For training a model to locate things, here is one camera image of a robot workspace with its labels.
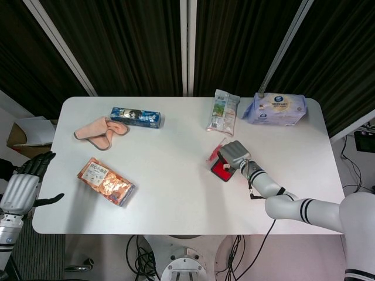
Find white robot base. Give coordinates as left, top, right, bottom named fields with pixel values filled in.
left=143, top=234, right=235, bottom=281

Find black floor cables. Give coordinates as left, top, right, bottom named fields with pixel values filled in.
left=341, top=136, right=375, bottom=194

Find blue white tissue pack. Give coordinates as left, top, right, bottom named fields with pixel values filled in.
left=241, top=92, right=308, bottom=127

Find person in black clothes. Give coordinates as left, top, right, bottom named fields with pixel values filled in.
left=0, top=159, right=18, bottom=181

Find black curtain panel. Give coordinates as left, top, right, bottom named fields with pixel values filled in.
left=193, top=0, right=305, bottom=97
left=0, top=0, right=90, bottom=119
left=40, top=0, right=188, bottom=97
left=263, top=0, right=375, bottom=138

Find orange snack package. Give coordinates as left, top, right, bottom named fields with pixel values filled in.
left=77, top=157, right=137, bottom=208

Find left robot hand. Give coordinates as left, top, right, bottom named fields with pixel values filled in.
left=0, top=150, right=65, bottom=217

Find white frame pole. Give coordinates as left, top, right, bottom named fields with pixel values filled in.
left=23, top=0, right=98, bottom=97
left=259, top=0, right=314, bottom=94
left=329, top=108, right=375, bottom=144
left=179, top=0, right=197, bottom=97

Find red ink pad with lid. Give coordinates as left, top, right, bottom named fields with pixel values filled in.
left=205, top=137, right=237, bottom=184

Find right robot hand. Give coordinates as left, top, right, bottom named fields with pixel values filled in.
left=216, top=140, right=252, bottom=174

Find black chrome chair base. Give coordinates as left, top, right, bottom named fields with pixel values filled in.
left=64, top=257, right=95, bottom=272

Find black cable bundle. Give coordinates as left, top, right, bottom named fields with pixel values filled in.
left=125, top=235, right=161, bottom=281
left=215, top=235, right=250, bottom=281

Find brown cardboard box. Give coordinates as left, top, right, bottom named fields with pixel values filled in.
left=6, top=122, right=53, bottom=153

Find pink cloth with grey edge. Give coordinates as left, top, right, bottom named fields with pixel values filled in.
left=73, top=116, right=131, bottom=152

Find green white snack bag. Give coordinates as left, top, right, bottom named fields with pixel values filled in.
left=205, top=89, right=241, bottom=138

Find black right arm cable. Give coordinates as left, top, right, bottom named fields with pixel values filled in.
left=246, top=159, right=278, bottom=275

